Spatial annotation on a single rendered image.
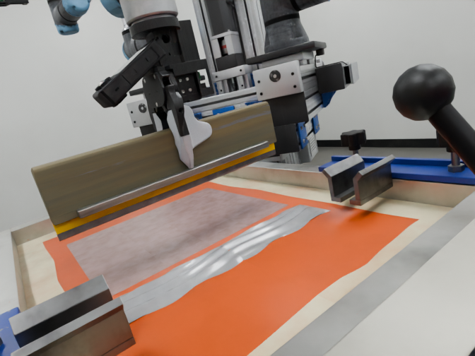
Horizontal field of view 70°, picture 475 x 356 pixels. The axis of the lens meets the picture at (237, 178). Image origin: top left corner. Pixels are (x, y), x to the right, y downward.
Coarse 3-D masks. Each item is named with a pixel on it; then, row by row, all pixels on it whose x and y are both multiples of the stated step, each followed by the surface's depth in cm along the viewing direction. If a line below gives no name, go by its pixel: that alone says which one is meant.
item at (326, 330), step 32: (384, 192) 55; (416, 192) 50; (448, 192) 47; (32, 224) 77; (448, 224) 36; (0, 256) 60; (416, 256) 32; (0, 288) 47; (384, 288) 29; (320, 320) 27; (352, 320) 26; (288, 352) 24; (320, 352) 24
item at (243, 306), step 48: (48, 240) 75; (96, 240) 67; (144, 240) 61; (192, 240) 56; (192, 288) 42; (240, 288) 40; (288, 288) 38; (144, 336) 35; (192, 336) 34; (240, 336) 32
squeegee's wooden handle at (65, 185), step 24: (216, 120) 54; (240, 120) 57; (264, 120) 60; (120, 144) 46; (144, 144) 48; (168, 144) 50; (216, 144) 55; (240, 144) 58; (48, 168) 42; (72, 168) 43; (96, 168) 45; (120, 168) 46; (144, 168) 48; (168, 168) 50; (48, 192) 42; (72, 192) 43; (96, 192) 45; (120, 192) 47; (72, 216) 44
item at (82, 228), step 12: (264, 156) 62; (228, 168) 58; (204, 180) 55; (168, 192) 52; (180, 192) 53; (144, 204) 50; (108, 216) 47; (120, 216) 48; (84, 228) 45; (60, 240) 44
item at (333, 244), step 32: (192, 192) 85; (224, 192) 79; (256, 192) 74; (192, 224) 64; (224, 224) 60; (256, 224) 57; (320, 224) 51; (352, 224) 49; (384, 224) 47; (256, 256) 46; (288, 256) 44; (320, 256) 43; (352, 256) 41; (320, 288) 36
